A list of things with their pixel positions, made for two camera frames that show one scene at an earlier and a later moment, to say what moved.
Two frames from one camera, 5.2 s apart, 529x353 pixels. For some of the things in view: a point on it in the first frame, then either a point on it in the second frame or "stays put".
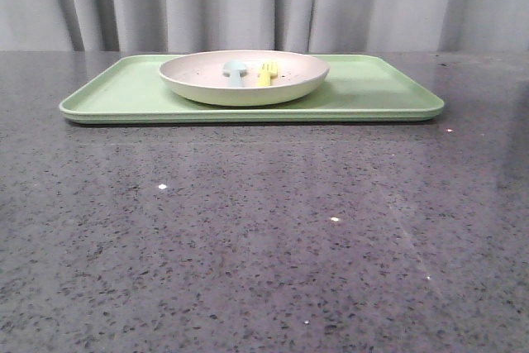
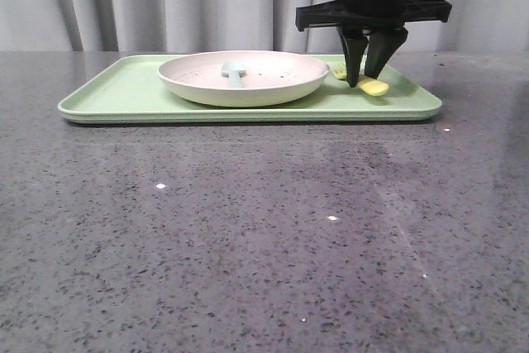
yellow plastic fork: (266, 73) to (372, 86)
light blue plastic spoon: (235, 69) stays put
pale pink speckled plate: (241, 78) stays put
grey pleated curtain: (238, 4) stays put
